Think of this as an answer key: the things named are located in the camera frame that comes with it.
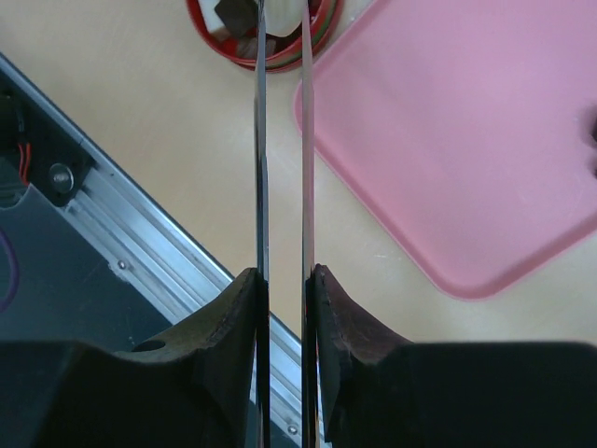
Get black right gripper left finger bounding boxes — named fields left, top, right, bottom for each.
left=1, top=268, right=263, bottom=447

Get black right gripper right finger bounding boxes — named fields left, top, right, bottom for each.
left=314, top=265, right=596, bottom=447

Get metal serving tongs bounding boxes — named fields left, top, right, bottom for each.
left=251, top=0, right=321, bottom=448

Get red round tin box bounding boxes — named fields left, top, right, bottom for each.
left=186, top=0, right=345, bottom=73

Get pink plastic tray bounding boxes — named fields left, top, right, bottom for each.
left=312, top=1, right=596, bottom=300

